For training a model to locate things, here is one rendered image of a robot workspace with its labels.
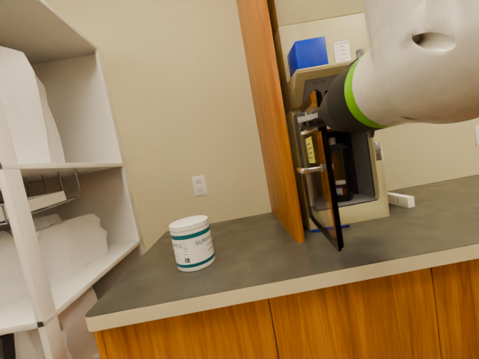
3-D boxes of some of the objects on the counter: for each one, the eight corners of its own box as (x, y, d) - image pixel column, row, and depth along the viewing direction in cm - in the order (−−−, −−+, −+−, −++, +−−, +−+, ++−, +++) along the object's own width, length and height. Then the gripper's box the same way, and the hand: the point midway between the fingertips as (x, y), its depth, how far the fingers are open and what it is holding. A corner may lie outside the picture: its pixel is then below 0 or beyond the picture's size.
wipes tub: (182, 258, 82) (174, 219, 80) (217, 251, 82) (209, 212, 81) (172, 276, 69) (162, 229, 67) (214, 268, 69) (204, 221, 68)
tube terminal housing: (292, 216, 110) (266, 59, 104) (355, 204, 111) (333, 48, 105) (309, 231, 85) (277, 26, 80) (390, 216, 86) (364, 11, 80)
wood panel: (271, 211, 125) (227, -49, 114) (276, 211, 125) (233, -49, 114) (296, 243, 76) (224, -206, 66) (305, 241, 76) (234, -207, 66)
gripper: (395, 68, 32) (326, 109, 55) (307, 84, 31) (275, 118, 55) (402, 120, 32) (330, 138, 56) (315, 136, 32) (280, 147, 56)
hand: (307, 126), depth 52 cm, fingers closed
